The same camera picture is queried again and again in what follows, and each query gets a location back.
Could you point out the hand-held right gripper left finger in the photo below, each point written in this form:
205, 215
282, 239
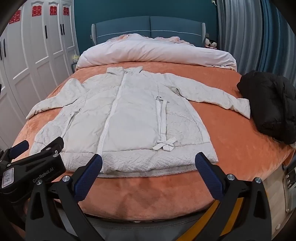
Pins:
89, 176

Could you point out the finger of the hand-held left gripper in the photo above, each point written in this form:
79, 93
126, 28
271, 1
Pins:
19, 147
52, 147

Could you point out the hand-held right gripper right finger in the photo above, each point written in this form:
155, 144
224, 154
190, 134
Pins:
208, 176

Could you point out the white quilted jacket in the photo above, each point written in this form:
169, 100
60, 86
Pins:
129, 115

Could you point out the orange bed blanket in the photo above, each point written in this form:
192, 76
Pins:
231, 143

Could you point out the white wardrobe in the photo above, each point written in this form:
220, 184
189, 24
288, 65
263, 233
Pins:
34, 58

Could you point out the black puffer jacket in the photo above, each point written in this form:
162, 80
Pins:
268, 104

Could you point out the red paper cutout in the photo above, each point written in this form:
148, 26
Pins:
15, 16
52, 10
35, 10
66, 11

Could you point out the black white plush toy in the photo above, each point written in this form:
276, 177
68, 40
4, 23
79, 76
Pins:
214, 44
207, 42

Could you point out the pale pink duvet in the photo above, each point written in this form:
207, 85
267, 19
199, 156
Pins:
150, 51

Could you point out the pink fluffy blanket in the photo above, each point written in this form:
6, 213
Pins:
175, 39

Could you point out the blue bed headboard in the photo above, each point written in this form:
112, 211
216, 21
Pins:
138, 25

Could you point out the grey and blue curtain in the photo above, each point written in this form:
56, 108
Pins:
242, 27

